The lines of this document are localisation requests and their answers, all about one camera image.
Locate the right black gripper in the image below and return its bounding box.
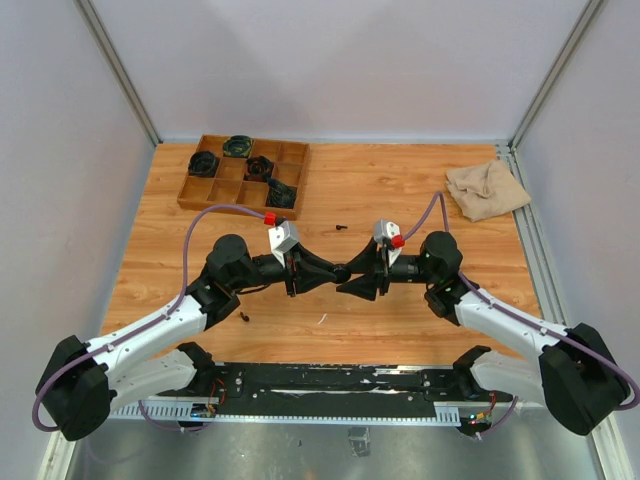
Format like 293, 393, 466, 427
336, 236, 437, 300

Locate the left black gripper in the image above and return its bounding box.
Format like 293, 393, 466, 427
230, 243, 337, 297

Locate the black round charging case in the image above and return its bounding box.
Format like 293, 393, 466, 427
332, 264, 352, 284

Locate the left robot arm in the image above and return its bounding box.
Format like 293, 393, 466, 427
32, 227, 350, 441

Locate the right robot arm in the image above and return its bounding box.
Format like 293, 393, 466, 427
337, 231, 639, 436

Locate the dark green rolled sock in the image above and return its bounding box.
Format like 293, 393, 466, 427
266, 178, 297, 209

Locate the black orange rolled sock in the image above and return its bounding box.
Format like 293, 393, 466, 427
244, 155, 274, 182

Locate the wooden compartment tray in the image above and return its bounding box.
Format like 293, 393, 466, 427
177, 134, 311, 220

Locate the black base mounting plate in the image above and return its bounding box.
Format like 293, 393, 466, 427
159, 363, 512, 424

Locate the green yellow rolled sock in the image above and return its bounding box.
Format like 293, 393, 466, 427
222, 135, 254, 158

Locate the beige cloth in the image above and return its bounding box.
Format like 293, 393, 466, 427
446, 159, 531, 222

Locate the black rolled sock left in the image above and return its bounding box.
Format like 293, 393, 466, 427
188, 151, 220, 178

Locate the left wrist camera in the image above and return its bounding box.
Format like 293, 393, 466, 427
268, 221, 299, 267

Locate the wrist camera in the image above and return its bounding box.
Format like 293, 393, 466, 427
268, 221, 299, 267
373, 219, 405, 267

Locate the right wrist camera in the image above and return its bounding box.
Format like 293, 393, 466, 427
373, 219, 405, 267

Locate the aluminium frame post left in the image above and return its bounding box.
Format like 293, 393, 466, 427
73, 0, 163, 147

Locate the aluminium frame post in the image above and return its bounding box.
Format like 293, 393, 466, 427
73, 0, 163, 147
508, 0, 608, 151

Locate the aluminium frame post right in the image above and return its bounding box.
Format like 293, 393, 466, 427
508, 0, 608, 151

